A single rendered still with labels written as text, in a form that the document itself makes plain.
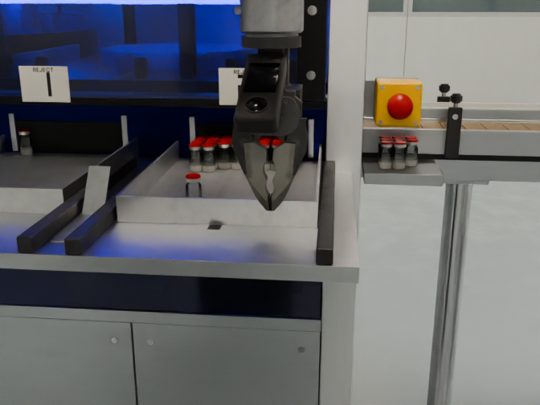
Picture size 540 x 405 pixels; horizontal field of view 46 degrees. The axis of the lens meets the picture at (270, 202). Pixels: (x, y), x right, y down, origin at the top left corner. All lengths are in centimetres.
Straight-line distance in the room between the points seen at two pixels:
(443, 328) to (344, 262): 68
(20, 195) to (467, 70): 510
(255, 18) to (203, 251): 27
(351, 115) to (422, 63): 466
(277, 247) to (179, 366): 57
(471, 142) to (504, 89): 467
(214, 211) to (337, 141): 32
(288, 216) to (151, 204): 18
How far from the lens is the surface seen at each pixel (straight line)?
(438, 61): 574
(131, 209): 85
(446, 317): 136
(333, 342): 121
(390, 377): 217
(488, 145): 122
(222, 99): 108
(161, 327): 124
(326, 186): 93
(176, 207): 83
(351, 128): 107
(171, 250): 75
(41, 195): 92
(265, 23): 75
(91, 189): 90
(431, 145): 120
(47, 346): 134
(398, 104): 103
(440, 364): 142
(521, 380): 227
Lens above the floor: 116
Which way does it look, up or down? 18 degrees down
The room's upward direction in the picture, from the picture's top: straight up
